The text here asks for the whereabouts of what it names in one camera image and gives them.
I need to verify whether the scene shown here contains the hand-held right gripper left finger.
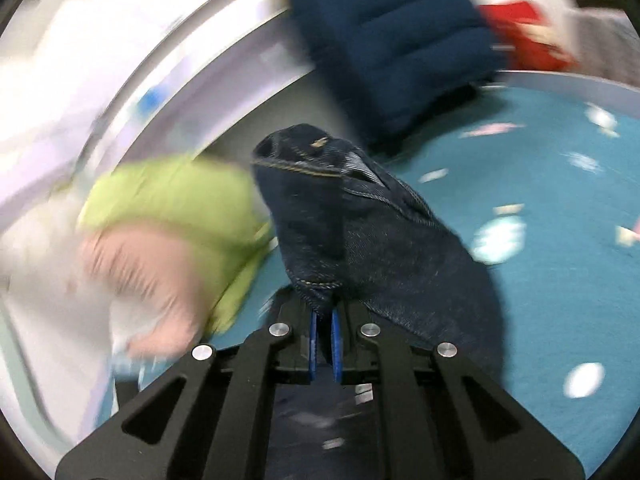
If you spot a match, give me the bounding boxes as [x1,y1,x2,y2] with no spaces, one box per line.
[55,287,322,480]

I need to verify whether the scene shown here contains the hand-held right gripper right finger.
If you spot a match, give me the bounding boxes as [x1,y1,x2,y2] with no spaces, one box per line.
[330,300,586,480]

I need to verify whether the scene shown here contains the dark blue denim jeans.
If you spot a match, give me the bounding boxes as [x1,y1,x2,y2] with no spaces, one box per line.
[250,124,507,386]

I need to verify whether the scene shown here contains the person's left forearm green sleeve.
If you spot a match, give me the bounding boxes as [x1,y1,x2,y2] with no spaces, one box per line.
[77,154,277,335]

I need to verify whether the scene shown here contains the person's left hand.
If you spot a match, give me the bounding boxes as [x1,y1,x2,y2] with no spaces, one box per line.
[80,217,223,361]

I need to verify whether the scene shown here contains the teal printed sheet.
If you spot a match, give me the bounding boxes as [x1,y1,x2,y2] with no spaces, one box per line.
[95,74,640,480]

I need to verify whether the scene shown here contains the navy blue quilted cushion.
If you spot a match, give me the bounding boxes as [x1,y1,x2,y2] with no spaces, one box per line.
[284,0,507,147]

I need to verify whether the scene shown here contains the red object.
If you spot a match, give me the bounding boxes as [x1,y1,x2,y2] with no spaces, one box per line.
[477,0,582,75]

